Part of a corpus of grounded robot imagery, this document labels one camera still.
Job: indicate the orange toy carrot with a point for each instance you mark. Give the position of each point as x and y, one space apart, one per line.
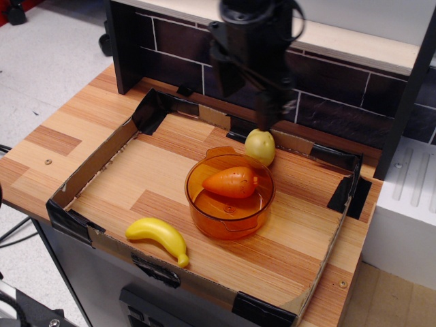
237 182

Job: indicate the dark brick backsplash panel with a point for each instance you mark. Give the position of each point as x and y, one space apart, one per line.
355 91

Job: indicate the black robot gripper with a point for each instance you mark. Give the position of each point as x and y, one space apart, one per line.
245 53

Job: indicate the yellow toy banana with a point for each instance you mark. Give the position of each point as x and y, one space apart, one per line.
163 233

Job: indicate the black stand base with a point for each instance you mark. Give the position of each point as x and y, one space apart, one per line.
14 12

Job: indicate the black equipment bottom left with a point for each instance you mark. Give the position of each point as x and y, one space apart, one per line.
18 309

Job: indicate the black chair caster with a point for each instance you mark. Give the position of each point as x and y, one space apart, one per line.
104 41

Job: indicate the yellow toy potato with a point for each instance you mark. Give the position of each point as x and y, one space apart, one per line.
260 145

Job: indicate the white toy sink drainboard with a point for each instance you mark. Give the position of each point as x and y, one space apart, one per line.
401 236

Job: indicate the cardboard fence with black tape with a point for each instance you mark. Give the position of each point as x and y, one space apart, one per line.
277 276

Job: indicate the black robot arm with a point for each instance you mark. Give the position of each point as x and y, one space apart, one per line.
279 13

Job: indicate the orange transparent plastic pot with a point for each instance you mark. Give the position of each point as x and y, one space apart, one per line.
228 218

